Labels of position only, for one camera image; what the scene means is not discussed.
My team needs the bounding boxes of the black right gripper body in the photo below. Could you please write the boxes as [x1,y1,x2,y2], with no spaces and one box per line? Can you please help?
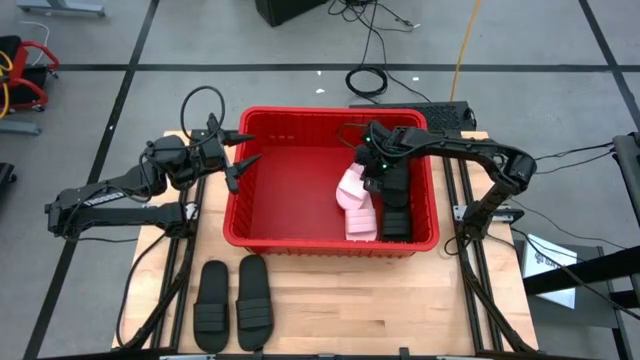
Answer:
[355,144,396,194]

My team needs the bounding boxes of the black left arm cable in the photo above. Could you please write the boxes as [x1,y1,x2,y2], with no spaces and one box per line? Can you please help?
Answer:
[178,85,227,151]

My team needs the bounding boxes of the black equipment case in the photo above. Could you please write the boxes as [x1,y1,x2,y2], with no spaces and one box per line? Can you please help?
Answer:
[254,0,330,28]

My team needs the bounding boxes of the black foam slide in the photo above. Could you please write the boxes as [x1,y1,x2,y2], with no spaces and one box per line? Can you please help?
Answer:
[380,202,414,245]
[235,254,275,352]
[192,259,231,354]
[382,158,412,209]

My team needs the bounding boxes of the black table cable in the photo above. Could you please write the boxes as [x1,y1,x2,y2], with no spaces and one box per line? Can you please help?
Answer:
[114,232,171,350]

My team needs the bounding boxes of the black perforated box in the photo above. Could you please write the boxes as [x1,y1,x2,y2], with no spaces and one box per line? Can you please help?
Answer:
[348,101,477,132]

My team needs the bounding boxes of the yellow cable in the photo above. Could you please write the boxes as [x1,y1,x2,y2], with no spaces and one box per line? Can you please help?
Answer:
[448,0,484,103]

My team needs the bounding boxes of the grey metal base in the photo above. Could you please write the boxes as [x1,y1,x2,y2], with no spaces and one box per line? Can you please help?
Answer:
[15,0,107,17]

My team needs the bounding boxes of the grey metal foot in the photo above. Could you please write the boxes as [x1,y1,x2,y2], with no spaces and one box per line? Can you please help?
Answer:
[0,118,42,137]

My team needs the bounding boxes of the red and black cart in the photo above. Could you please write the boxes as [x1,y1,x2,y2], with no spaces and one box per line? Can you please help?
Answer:
[0,34,61,114]

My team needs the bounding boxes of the black aluminium rig frame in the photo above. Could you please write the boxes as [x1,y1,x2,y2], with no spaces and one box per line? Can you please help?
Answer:
[112,112,541,360]

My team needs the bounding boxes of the coiled black cable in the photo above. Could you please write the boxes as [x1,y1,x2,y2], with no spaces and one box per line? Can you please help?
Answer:
[344,66,389,99]

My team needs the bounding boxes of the black desk frame bar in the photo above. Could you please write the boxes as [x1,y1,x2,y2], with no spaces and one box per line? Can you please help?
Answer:
[522,244,640,297]

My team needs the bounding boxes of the pink foam slide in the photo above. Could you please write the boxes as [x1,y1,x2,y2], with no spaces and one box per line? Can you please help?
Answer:
[344,207,379,243]
[335,162,375,212]

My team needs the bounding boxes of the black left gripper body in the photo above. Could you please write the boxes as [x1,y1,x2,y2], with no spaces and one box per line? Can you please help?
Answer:
[198,130,240,195]

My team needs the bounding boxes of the red ribbed plastic bin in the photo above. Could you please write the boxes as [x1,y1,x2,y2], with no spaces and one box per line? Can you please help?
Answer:
[222,104,441,259]

